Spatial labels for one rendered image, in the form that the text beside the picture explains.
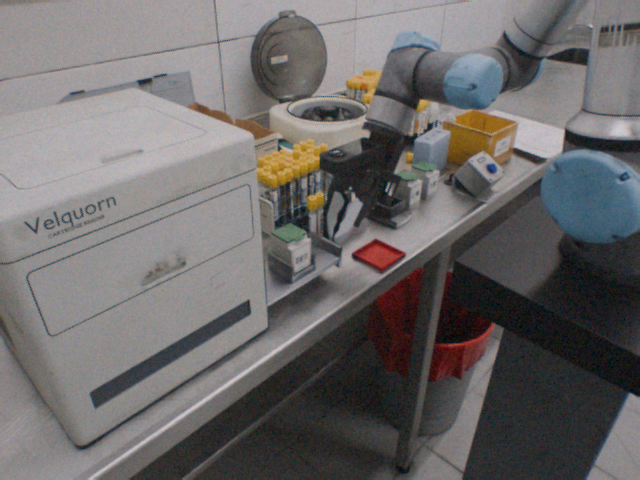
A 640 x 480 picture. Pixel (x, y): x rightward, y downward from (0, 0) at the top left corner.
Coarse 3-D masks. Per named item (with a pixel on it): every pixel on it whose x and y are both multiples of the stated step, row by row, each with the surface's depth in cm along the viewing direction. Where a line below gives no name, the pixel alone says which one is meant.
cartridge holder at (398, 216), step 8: (392, 200) 99; (400, 200) 97; (376, 208) 97; (384, 208) 95; (392, 208) 94; (400, 208) 97; (368, 216) 99; (376, 216) 97; (384, 216) 96; (392, 216) 96; (400, 216) 96; (408, 216) 97; (392, 224) 95; (400, 224) 95
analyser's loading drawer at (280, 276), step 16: (320, 240) 81; (272, 256) 75; (320, 256) 80; (336, 256) 80; (272, 272) 76; (288, 272) 73; (304, 272) 75; (320, 272) 77; (272, 288) 73; (288, 288) 73
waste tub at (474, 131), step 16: (480, 112) 124; (448, 128) 118; (464, 128) 115; (480, 128) 126; (496, 128) 123; (512, 128) 117; (464, 144) 117; (480, 144) 114; (496, 144) 114; (512, 144) 120; (448, 160) 122; (464, 160) 118; (496, 160) 118
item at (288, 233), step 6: (282, 228) 74; (288, 228) 74; (294, 228) 74; (300, 228) 74; (276, 234) 73; (282, 234) 73; (288, 234) 73; (294, 234) 73; (300, 234) 73; (282, 240) 72; (288, 240) 72; (294, 240) 72; (300, 240) 72
